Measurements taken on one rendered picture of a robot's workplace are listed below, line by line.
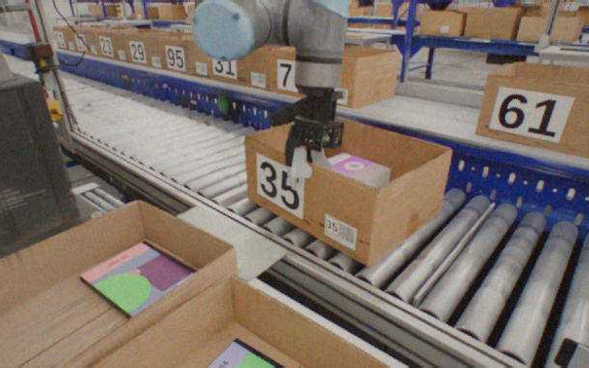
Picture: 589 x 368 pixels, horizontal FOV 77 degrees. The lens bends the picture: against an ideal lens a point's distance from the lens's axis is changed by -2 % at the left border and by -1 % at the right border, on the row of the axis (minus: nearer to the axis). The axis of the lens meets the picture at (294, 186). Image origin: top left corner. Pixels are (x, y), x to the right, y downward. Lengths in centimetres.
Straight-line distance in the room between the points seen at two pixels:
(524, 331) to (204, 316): 50
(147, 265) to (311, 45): 49
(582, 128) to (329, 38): 65
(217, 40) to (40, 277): 51
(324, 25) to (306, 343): 51
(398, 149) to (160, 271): 62
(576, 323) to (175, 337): 63
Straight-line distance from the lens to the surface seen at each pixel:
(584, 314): 81
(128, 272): 74
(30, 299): 80
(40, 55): 158
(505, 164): 107
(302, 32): 71
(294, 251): 80
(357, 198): 70
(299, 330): 53
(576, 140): 109
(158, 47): 216
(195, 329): 58
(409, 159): 96
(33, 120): 92
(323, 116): 72
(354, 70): 127
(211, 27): 60
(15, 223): 96
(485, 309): 73
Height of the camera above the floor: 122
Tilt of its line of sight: 27 degrees down
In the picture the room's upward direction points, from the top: straight up
